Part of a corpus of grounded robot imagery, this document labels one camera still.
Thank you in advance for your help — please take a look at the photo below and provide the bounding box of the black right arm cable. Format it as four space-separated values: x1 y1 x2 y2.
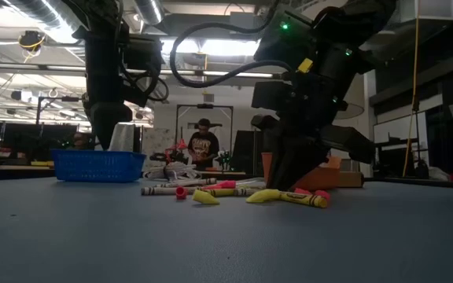
169 21 294 89

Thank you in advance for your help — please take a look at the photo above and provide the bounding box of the grey hanging cloth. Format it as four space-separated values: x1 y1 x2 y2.
107 123 136 153

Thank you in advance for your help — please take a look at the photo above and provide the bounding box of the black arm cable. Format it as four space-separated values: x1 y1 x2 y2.
169 21 294 89
120 62 171 104

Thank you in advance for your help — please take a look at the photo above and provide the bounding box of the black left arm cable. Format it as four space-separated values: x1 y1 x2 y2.
120 62 171 104

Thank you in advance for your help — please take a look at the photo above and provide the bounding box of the black monitor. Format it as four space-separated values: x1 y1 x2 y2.
230 129 266 176

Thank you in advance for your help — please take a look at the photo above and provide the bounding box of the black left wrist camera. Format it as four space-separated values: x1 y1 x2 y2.
123 35 164 86

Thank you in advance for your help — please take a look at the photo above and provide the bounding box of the yellow eraser cap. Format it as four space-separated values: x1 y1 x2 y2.
191 189 221 206
245 188 282 204

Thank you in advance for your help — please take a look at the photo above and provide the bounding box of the green-tipped yellow crayon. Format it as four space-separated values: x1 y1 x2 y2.
206 187 266 198

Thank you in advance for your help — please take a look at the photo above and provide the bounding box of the red black device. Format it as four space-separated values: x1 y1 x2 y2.
164 138 190 163

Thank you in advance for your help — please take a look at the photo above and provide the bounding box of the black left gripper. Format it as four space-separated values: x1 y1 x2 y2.
83 29 133 151

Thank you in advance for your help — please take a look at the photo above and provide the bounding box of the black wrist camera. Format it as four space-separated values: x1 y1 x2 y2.
251 80 293 110
123 35 164 86

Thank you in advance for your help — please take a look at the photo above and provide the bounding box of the person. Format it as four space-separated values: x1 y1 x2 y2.
186 117 221 169

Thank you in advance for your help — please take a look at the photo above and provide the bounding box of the black gantry frame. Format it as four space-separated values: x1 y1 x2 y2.
174 103 235 158

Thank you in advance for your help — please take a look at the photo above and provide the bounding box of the blue plastic mesh basket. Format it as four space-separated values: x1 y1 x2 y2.
50 149 148 184

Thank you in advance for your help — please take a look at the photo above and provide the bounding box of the grey crayon white wrapper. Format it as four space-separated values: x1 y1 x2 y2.
154 177 218 189
140 186 197 197

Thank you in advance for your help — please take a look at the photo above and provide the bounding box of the yellow power cord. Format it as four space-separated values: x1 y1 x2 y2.
402 15 421 178

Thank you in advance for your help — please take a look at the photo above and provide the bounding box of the white board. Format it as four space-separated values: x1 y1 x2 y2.
373 112 428 149

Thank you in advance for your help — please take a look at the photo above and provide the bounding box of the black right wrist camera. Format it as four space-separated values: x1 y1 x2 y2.
251 80 293 110

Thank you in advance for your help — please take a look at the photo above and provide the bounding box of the white lamp cable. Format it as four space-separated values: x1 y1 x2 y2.
142 160 203 182

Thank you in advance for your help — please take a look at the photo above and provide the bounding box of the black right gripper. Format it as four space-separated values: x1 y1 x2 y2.
249 54 378 193

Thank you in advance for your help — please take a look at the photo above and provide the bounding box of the orange plastic bin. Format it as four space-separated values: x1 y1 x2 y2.
260 152 342 193

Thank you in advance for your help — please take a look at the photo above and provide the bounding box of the silver ceiling duct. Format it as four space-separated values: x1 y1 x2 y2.
0 0 94 44
131 0 165 27

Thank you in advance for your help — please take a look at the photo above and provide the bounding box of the black yellow cable reel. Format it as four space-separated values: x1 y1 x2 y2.
17 30 47 53

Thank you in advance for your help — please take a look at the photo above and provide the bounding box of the orange-tipped yellow crayon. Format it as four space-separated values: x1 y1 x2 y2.
278 190 329 209

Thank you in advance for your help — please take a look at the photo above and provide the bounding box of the white cylindrical lamp shade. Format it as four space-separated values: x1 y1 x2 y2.
333 72 366 121

